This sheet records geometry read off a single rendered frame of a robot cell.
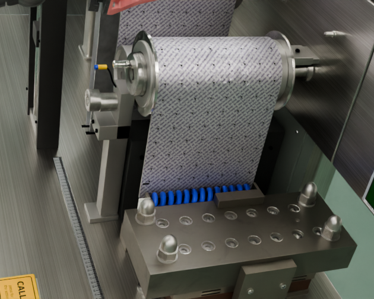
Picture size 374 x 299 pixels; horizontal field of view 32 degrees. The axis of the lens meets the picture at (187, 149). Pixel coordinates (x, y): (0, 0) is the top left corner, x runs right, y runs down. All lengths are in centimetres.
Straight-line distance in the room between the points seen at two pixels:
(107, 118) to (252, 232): 34
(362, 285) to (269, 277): 160
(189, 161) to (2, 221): 39
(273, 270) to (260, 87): 32
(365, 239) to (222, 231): 183
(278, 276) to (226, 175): 23
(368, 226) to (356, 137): 189
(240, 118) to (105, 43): 42
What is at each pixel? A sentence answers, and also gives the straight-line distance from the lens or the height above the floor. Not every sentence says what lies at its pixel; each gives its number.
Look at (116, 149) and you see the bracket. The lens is 123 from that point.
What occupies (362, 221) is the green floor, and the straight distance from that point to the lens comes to 304.
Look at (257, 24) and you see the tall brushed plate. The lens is 145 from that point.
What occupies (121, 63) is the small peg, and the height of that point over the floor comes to 126.
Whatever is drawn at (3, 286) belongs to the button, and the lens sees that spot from 117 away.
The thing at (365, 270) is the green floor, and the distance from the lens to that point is 280.
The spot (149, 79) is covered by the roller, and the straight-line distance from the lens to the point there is 108.
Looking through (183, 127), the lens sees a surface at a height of 118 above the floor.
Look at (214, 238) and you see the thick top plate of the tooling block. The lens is 115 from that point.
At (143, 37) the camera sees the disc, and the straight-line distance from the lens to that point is 112.
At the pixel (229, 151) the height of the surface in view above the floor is 111.
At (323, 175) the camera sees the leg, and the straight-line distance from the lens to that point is 158.
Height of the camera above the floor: 180
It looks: 35 degrees down
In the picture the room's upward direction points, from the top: 11 degrees clockwise
